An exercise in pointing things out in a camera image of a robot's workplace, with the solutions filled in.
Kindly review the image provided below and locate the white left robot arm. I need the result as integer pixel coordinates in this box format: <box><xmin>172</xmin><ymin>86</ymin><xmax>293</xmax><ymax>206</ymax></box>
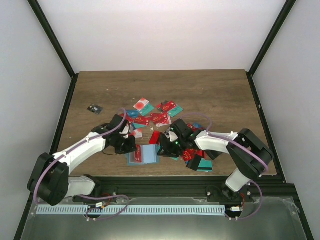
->
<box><xmin>27</xmin><ymin>114</ymin><xmax>137</xmax><ymax>206</ymax></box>

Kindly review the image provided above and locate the teal VIP card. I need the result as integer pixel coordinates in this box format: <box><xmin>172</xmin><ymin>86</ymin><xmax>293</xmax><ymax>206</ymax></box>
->
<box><xmin>168</xmin><ymin>105</ymin><xmax>183</xmax><ymax>118</ymax></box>

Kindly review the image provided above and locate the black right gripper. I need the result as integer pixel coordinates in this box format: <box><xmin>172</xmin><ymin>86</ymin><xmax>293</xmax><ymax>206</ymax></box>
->
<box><xmin>158</xmin><ymin>136</ymin><xmax>187</xmax><ymax>158</ymax></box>

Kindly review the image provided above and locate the blue leather card holder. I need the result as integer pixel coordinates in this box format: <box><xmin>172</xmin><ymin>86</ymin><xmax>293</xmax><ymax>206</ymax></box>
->
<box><xmin>125</xmin><ymin>144</ymin><xmax>160</xmax><ymax>166</ymax></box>

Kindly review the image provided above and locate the red vip card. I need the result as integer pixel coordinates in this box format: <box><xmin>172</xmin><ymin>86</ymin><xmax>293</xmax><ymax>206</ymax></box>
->
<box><xmin>182</xmin><ymin>149</ymin><xmax>197</xmax><ymax>162</ymax></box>
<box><xmin>156</xmin><ymin>100</ymin><xmax>177</xmax><ymax>113</ymax></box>
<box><xmin>134</xmin><ymin>144</ymin><xmax>142</xmax><ymax>163</ymax></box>

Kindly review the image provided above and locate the light blue slotted rail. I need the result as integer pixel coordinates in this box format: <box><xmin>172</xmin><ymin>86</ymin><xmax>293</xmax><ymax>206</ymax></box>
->
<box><xmin>36</xmin><ymin>204</ymin><xmax>226</xmax><ymax>216</ymax></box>

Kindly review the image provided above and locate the black aluminium frame rail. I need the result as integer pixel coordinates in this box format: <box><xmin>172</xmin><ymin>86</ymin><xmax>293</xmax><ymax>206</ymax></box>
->
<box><xmin>69</xmin><ymin>176</ymin><xmax>296</xmax><ymax>201</ymax></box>

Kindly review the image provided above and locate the teal card with stripe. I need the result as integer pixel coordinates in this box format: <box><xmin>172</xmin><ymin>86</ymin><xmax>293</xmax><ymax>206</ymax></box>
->
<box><xmin>196</xmin><ymin>158</ymin><xmax>213</xmax><ymax>173</ymax></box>

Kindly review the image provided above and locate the small black card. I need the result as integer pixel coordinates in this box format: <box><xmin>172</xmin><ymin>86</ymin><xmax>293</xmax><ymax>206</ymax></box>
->
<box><xmin>87</xmin><ymin>104</ymin><xmax>103</xmax><ymax>115</ymax></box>

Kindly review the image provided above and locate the glossy red card back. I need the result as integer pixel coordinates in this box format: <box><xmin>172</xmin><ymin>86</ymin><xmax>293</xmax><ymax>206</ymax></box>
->
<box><xmin>149</xmin><ymin>130</ymin><xmax>161</xmax><ymax>145</ymax></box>

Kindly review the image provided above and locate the white red circle card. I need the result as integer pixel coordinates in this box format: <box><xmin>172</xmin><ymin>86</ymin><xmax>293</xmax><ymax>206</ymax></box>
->
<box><xmin>131</xmin><ymin>129</ymin><xmax>143</xmax><ymax>138</ymax></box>

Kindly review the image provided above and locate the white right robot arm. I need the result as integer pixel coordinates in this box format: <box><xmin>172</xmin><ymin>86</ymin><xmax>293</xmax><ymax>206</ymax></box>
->
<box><xmin>157</xmin><ymin>119</ymin><xmax>274</xmax><ymax>202</ymax></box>

